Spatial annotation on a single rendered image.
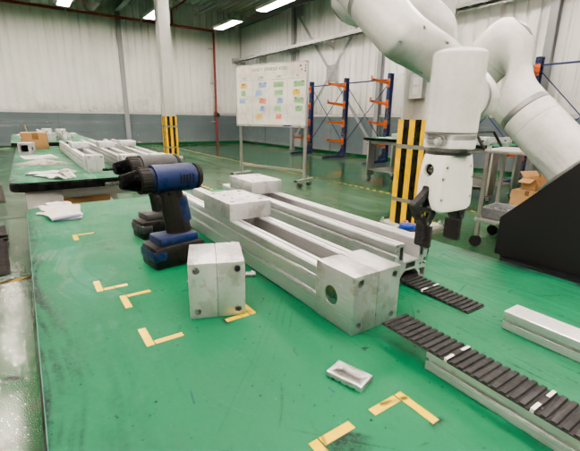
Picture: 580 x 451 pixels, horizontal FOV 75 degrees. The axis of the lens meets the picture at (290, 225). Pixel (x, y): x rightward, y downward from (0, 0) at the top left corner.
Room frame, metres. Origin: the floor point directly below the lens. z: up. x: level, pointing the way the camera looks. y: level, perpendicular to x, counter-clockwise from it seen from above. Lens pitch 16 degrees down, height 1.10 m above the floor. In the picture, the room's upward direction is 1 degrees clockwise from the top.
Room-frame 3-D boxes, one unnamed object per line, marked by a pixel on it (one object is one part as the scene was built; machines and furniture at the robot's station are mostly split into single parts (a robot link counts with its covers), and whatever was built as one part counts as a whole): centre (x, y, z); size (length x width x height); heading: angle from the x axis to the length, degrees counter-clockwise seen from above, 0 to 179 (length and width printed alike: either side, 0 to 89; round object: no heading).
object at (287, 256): (0.94, 0.14, 0.82); 0.80 x 0.10 x 0.09; 34
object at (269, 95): (6.69, 0.35, 0.97); 1.51 x 0.50 x 1.95; 55
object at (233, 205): (0.94, 0.14, 0.87); 0.16 x 0.11 x 0.07; 34
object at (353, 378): (0.41, -0.08, 0.78); 0.05 x 0.03 x 0.01; 52
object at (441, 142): (0.67, -0.27, 1.06); 0.09 x 0.08 x 0.03; 124
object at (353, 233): (1.05, -0.02, 0.82); 0.80 x 0.10 x 0.09; 34
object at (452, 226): (0.70, -0.32, 0.91); 0.03 x 0.03 x 0.07; 34
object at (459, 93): (0.67, -0.28, 1.14); 0.09 x 0.08 x 0.13; 133
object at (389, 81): (11.19, -1.25, 1.10); 3.30 x 0.90 x 2.20; 35
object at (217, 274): (0.61, 0.11, 0.83); 0.11 x 0.10 x 0.10; 103
